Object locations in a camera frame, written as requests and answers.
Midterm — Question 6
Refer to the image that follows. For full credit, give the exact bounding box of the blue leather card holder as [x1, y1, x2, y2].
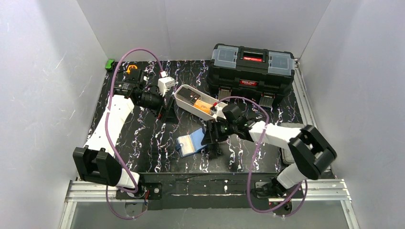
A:
[175, 128, 207, 158]

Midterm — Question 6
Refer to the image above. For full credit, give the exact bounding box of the orange card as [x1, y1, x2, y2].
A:
[193, 99, 213, 115]

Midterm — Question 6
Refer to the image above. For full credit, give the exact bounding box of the white oblong plastic tray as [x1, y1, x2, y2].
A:
[174, 84, 227, 121]

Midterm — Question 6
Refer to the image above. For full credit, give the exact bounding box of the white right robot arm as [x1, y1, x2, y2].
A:
[201, 104, 337, 197]

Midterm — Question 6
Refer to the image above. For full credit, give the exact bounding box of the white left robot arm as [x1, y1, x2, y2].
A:
[73, 69, 178, 192]

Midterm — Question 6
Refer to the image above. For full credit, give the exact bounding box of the black card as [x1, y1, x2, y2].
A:
[182, 88, 201, 104]

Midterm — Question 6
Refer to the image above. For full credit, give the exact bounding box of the black marbled table mat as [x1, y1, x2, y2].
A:
[88, 60, 311, 173]

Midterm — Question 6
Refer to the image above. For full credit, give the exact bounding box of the yellow tape measure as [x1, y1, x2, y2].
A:
[126, 64, 138, 74]

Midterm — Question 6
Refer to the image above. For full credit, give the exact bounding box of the green small object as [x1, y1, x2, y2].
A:
[105, 59, 115, 71]

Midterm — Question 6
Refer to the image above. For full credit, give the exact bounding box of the black plastic toolbox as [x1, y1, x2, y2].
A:
[206, 43, 295, 108]

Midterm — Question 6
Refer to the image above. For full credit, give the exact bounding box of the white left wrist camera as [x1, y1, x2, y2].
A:
[158, 76, 176, 97]

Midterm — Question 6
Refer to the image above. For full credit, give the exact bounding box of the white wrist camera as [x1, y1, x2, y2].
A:
[210, 103, 226, 120]
[158, 76, 176, 97]

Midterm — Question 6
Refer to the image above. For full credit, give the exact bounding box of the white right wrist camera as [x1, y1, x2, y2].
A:
[210, 103, 226, 120]

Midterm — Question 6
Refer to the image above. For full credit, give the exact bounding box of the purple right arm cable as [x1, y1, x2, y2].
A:
[213, 96, 308, 219]

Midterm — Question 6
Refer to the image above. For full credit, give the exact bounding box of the aluminium frame rail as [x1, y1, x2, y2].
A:
[58, 60, 352, 229]

